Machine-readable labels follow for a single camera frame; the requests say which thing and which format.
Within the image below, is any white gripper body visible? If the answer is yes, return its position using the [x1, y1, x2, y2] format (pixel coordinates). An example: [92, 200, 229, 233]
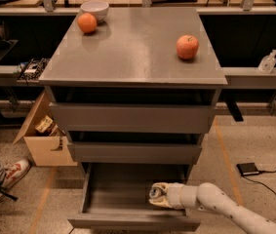
[167, 183, 198, 210]

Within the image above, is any silver blue redbull can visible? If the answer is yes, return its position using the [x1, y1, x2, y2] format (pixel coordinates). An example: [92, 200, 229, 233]
[149, 186, 164, 200]

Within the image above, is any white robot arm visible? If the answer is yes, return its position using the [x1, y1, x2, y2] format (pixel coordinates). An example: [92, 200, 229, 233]
[149, 182, 276, 234]

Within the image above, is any grey bottom drawer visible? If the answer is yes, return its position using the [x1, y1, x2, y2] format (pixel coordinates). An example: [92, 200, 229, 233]
[68, 163, 200, 231]

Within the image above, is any grey drawer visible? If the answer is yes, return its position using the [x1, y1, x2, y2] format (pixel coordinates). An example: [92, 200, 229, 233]
[49, 102, 215, 134]
[68, 163, 200, 231]
[67, 132, 202, 165]

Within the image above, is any grey middle drawer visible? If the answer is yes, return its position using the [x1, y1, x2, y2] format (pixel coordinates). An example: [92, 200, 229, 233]
[67, 132, 202, 165]

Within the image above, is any grey drawer cabinet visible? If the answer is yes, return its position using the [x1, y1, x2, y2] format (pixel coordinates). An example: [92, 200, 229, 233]
[38, 6, 228, 180]

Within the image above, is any grey top drawer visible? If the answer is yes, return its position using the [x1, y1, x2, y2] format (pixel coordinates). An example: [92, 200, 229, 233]
[49, 102, 215, 134]

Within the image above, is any black foot pedal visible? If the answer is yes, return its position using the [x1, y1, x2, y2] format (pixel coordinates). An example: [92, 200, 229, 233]
[236, 163, 259, 176]

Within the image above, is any cardboard box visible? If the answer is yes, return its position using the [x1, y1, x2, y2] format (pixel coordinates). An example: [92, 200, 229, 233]
[14, 92, 77, 166]

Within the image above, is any snack packet in box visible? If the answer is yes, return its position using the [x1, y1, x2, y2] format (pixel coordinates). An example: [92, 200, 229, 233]
[35, 115, 58, 136]

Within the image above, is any red apple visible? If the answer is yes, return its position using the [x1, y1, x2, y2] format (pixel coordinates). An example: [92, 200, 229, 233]
[176, 35, 199, 59]

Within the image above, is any white red sneaker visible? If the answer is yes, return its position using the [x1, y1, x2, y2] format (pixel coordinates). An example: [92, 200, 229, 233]
[0, 159, 31, 201]

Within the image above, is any clear sanitizer bottle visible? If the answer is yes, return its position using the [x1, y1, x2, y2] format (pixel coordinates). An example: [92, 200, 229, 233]
[257, 50, 276, 74]

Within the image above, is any black white notebook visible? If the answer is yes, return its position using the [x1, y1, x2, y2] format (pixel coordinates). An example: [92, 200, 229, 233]
[18, 58, 49, 81]

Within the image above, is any orange fruit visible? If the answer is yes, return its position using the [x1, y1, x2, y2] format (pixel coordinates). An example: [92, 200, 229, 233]
[77, 13, 97, 33]

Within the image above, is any white bowl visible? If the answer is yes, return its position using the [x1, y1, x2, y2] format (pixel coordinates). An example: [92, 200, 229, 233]
[80, 1, 109, 23]

